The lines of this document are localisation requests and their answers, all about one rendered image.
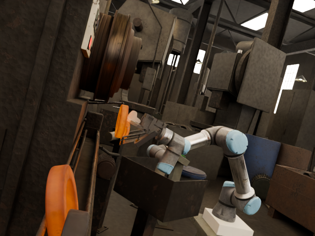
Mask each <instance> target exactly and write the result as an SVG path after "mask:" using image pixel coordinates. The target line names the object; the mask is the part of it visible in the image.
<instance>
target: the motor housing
mask: <svg viewBox="0 0 315 236"><path fill-rule="evenodd" d="M115 172H116V165H115V160H114V158H112V156H111V155H108V154H107V153H103V154H100V155H99V156H98V160H97V173H96V184H95V194H94V204H93V214H92V224H91V234H90V236H96V234H97V230H98V226H99V223H100V219H101V215H102V211H103V208H104V204H105V200H106V196H107V192H108V189H109V185H110V181H111V179H110V178H111V177H112V176H113V175H114V174H115Z"/></svg>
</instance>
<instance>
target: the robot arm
mask: <svg viewBox="0 0 315 236"><path fill-rule="evenodd" d="M127 122H129V123H131V124H132V125H134V126H136V127H137V128H138V129H140V130H141V131H143V132H145V133H146V134H145V135H144V136H142V137H141V138H139V139H137V140H136V141H134V144H135V146H136V147H137V148H138V147H140V146H141V145H143V144H144V143H146V142H148V141H149V140H151V139H152V138H154V137H155V139H156V140H158V141H159V142H161V143H163V144H162V145H159V146H157V145H150V146H149V147H148V149H147V155H148V157H151V158H158V161H157V169H158V170H160V171H161V172H163V173H165V174H170V173H171V171H172V170H173V168H174V166H175V164H176V162H177V160H178V159H179V157H180V155H186V154H187V153H188V151H189V150H191V149H194V148H198V147H201V146H204V145H205V146H210V145H216V146H219V147H221V148H222V149H223V152H224V155H225V156H226V157H228V161H229V165H230V168H231V172H232V177H233V181H234V182H230V181H225V182H224V184H223V186H222V190H221V193H220V196H219V200H218V203H217V204H216V205H215V206H214V208H213V209H212V214H213V215H214V216H215V217H217V218H219V219H221V220H223V221H226V222H235V220H236V208H238V209H239V210H241V211H243V212H244V213H246V214H248V215H253V214H255V213H256V212H257V211H258V210H259V208H260V206H261V200H260V199H259V197H257V196H256V195H255V191H254V189H253V188H252V187H251V186H250V182H249V178H248V172H247V168H246V164H245V160H244V155H243V154H244V153H245V151H246V149H247V145H248V140H247V137H246V136H245V134H243V133H242V132H240V131H238V130H233V129H230V128H227V127H224V126H216V127H211V128H207V129H204V130H201V132H200V133H197V134H194V135H191V136H187V137H185V138H184V137H181V136H180V135H178V134H176V133H174V132H173V131H171V130H169V129H168V128H166V126H167V125H166V124H164V123H163V122H161V121H159V120H158V119H157V118H155V117H153V116H152V115H150V114H147V113H145V114H144V115H143V117H142V118H141V120H140V119H139V118H137V112H136V111H131V112H130V113H129V114H128V117H127ZM157 130H158V131H157Z"/></svg>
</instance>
